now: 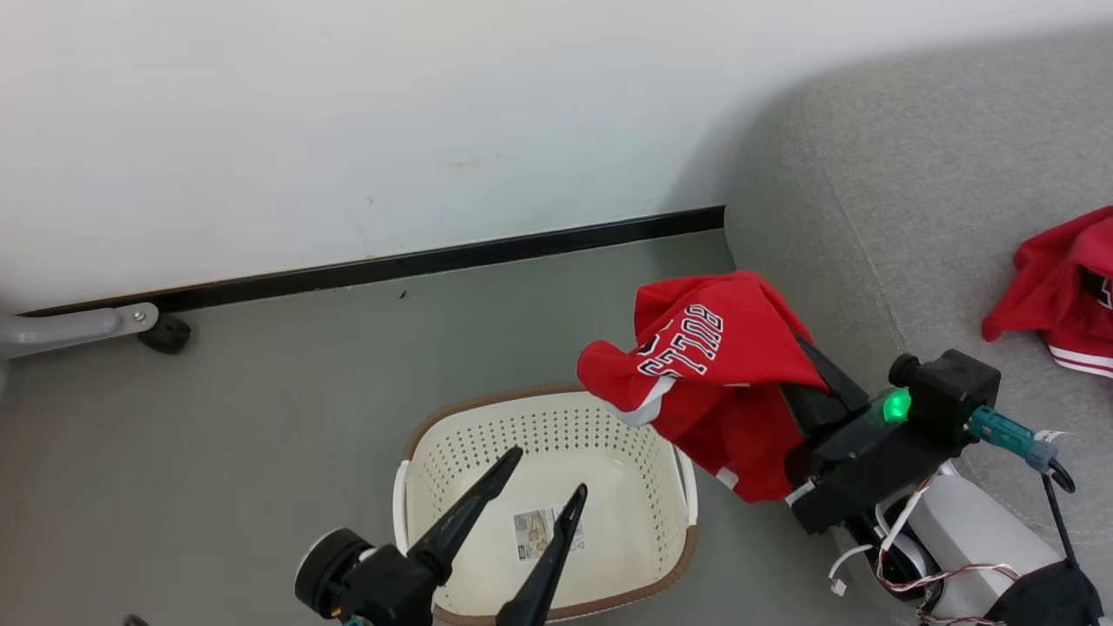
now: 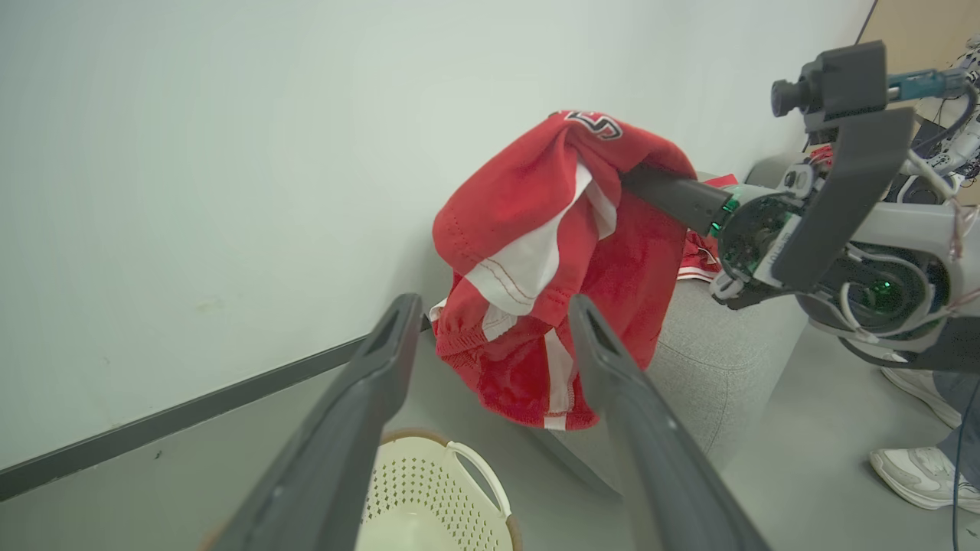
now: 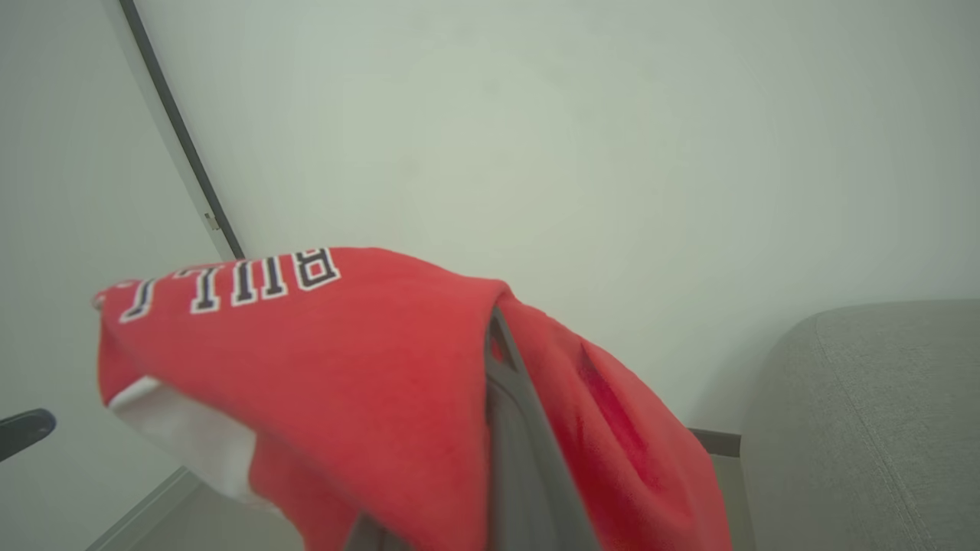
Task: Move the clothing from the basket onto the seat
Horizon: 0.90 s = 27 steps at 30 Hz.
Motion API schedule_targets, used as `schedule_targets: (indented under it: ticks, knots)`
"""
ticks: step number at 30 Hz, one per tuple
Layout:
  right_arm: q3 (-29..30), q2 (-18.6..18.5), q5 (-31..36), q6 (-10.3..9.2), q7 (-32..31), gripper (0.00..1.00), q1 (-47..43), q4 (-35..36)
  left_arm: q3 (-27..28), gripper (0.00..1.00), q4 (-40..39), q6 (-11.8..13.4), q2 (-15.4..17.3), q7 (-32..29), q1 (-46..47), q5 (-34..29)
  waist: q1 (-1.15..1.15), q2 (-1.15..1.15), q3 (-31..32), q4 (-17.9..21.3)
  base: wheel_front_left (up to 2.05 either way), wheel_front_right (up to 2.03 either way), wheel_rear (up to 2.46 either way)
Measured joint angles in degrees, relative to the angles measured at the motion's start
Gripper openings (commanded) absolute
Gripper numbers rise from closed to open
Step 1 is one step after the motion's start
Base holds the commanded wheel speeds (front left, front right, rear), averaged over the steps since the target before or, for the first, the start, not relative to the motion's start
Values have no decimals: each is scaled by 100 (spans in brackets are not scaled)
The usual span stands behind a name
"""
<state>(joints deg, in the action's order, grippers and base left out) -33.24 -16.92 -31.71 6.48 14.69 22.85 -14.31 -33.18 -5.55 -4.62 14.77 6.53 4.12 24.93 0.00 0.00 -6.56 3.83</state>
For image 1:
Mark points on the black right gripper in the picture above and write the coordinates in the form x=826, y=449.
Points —
x=869, y=469

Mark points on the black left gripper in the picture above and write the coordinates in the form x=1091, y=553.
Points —
x=391, y=591

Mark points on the red Bulls jersey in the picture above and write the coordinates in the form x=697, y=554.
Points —
x=739, y=417

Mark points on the beige perforated laundry basket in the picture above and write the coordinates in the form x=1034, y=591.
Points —
x=626, y=469

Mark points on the paper label sticker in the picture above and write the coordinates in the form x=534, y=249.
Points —
x=535, y=532

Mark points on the grey fabric sofa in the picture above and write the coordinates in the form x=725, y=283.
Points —
x=913, y=217

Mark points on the black fabric arm sleeve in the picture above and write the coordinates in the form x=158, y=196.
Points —
x=1048, y=600

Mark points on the black rubber foot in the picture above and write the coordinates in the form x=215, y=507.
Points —
x=167, y=335

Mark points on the grey metal furniture leg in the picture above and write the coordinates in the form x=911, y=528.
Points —
x=61, y=329

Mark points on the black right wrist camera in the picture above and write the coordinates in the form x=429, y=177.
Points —
x=952, y=391

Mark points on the black wall baseboard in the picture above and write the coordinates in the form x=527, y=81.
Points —
x=435, y=258

